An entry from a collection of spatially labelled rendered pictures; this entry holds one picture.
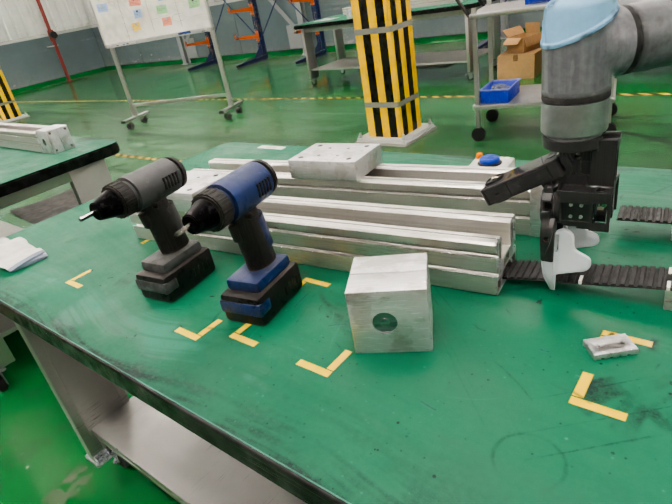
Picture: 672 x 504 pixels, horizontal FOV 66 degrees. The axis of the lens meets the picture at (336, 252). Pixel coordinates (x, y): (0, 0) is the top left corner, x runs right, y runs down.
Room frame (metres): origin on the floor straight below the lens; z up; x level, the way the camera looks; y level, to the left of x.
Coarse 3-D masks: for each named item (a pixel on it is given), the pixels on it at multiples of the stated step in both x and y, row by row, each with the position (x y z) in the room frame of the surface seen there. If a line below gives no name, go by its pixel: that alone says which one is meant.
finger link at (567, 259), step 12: (564, 228) 0.58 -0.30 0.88; (564, 240) 0.58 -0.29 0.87; (564, 252) 0.58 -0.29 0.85; (576, 252) 0.57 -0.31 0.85; (552, 264) 0.57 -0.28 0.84; (564, 264) 0.57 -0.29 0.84; (576, 264) 0.56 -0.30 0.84; (588, 264) 0.56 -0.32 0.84; (552, 276) 0.58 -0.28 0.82; (552, 288) 0.59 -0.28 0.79
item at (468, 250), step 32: (288, 224) 0.82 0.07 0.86; (320, 224) 0.78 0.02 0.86; (352, 224) 0.76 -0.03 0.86; (384, 224) 0.79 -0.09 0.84; (416, 224) 0.75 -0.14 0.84; (448, 224) 0.72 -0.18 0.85; (480, 224) 0.69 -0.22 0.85; (512, 224) 0.68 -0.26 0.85; (288, 256) 0.83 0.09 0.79; (320, 256) 0.78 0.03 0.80; (352, 256) 0.75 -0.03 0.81; (448, 256) 0.65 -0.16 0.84; (480, 256) 0.62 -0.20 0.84; (512, 256) 0.69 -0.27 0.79; (480, 288) 0.62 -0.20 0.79
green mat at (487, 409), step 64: (640, 192) 0.84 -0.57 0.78; (64, 256) 1.06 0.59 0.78; (128, 256) 0.99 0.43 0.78; (640, 256) 0.64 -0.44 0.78; (64, 320) 0.77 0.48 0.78; (128, 320) 0.73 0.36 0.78; (192, 320) 0.70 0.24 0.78; (320, 320) 0.63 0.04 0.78; (448, 320) 0.57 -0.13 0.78; (512, 320) 0.55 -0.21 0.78; (576, 320) 0.52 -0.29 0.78; (640, 320) 0.50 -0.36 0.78; (192, 384) 0.54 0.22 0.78; (256, 384) 0.52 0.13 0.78; (320, 384) 0.50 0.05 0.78; (384, 384) 0.47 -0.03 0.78; (448, 384) 0.45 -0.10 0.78; (512, 384) 0.44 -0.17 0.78; (576, 384) 0.42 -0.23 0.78; (640, 384) 0.40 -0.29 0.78; (256, 448) 0.41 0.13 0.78; (320, 448) 0.40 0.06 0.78; (384, 448) 0.38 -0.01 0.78; (448, 448) 0.37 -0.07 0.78; (512, 448) 0.35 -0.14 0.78; (576, 448) 0.34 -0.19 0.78; (640, 448) 0.32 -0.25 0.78
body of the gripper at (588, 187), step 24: (552, 144) 0.59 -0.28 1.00; (576, 144) 0.57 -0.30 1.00; (600, 144) 0.57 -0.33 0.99; (576, 168) 0.59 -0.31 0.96; (600, 168) 0.57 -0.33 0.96; (552, 192) 0.59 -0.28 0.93; (576, 192) 0.57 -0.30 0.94; (600, 192) 0.55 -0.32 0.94; (552, 216) 0.58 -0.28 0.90; (576, 216) 0.58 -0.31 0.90; (600, 216) 0.56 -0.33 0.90
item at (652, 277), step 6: (648, 270) 0.56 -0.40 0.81; (654, 270) 0.55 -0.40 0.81; (660, 270) 0.55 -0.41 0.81; (648, 276) 0.55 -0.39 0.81; (654, 276) 0.54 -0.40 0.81; (660, 276) 0.54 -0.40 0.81; (648, 282) 0.53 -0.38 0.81; (654, 282) 0.53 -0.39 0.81; (660, 282) 0.52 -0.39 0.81; (648, 288) 0.52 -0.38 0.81; (654, 288) 0.52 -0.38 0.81; (660, 288) 0.52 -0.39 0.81
